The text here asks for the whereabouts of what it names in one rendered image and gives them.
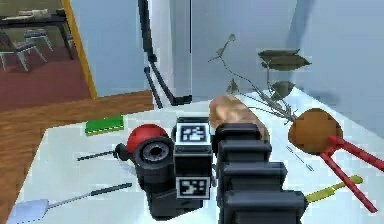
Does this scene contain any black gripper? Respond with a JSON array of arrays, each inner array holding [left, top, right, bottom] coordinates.
[[114, 135, 205, 222]]

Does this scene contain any black fridge handle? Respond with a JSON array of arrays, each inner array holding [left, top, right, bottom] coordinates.
[[137, 0, 158, 64], [143, 66, 164, 110]]

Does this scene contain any grey chair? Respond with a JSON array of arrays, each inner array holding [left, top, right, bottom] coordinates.
[[23, 28, 54, 53], [0, 40, 48, 73]]

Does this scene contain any thin black handled utensil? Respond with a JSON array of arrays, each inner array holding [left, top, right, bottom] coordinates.
[[76, 149, 118, 162]]

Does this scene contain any yellow door frame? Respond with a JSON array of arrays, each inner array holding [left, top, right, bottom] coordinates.
[[61, 0, 99, 100]]

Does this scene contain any white grey fridge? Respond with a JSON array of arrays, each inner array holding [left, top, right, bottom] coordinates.
[[137, 0, 194, 108]]

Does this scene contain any black handled pale spatula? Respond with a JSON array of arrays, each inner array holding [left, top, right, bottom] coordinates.
[[6, 182, 133, 224]]

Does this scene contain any yellow handled knife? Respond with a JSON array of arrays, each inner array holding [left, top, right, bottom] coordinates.
[[304, 174, 364, 204]]

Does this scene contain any green flat sponge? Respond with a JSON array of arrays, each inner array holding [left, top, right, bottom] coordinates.
[[84, 114, 125, 136]]

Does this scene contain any brown bread loaf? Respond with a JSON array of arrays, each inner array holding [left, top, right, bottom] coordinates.
[[208, 94, 271, 142]]

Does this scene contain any grey fork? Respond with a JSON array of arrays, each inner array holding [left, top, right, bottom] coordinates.
[[285, 145, 315, 172]]

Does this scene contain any black dining table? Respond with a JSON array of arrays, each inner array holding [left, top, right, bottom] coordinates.
[[0, 8, 76, 61]]

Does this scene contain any red tomato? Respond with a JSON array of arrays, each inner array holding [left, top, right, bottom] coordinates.
[[125, 123, 169, 163]]

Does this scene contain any house plant in brown pot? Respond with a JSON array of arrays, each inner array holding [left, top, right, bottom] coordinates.
[[208, 33, 344, 155]]

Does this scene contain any red two-legged stand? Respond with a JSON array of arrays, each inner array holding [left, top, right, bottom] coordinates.
[[319, 134, 384, 214]]

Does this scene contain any pale flat thing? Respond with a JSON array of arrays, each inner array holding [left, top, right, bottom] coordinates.
[[18, 8, 51, 18]]

